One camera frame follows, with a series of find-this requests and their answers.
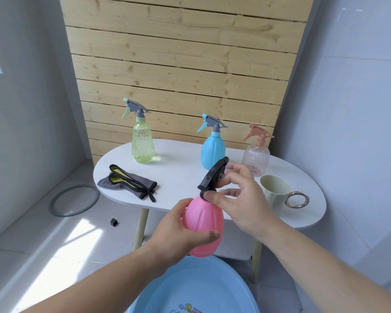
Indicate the person's right hand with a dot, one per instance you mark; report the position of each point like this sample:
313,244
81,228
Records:
247,208

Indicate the person's left hand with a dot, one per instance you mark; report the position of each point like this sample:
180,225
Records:
176,237

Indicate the pink spray bottle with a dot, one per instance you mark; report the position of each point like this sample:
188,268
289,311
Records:
202,221

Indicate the black spray nozzle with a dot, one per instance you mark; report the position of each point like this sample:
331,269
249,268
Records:
213,176

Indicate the clear ribbed spray bottle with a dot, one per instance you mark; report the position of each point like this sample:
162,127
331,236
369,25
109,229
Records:
255,159

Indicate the blue spray bottle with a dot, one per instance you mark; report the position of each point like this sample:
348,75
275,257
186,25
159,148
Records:
212,153

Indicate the orange spray head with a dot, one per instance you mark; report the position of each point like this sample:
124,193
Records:
259,133

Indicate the blue grey spray nozzle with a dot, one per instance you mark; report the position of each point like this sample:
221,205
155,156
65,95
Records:
211,122

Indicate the green clear spray bottle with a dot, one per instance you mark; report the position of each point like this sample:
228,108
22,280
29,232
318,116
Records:
142,146

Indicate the green grey spray nozzle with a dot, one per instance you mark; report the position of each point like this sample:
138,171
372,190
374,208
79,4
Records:
135,109

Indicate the person's left forearm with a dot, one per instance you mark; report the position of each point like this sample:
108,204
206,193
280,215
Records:
91,286

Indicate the person's right forearm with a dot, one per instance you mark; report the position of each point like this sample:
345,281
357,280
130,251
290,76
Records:
332,273

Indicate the blue plastic basin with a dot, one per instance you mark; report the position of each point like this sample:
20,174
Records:
195,290

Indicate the white oval table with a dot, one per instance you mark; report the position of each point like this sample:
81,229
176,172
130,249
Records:
176,179

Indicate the small black block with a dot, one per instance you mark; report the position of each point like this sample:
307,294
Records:
114,222

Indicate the grey cloth with black trim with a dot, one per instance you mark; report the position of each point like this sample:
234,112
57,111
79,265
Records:
133,182

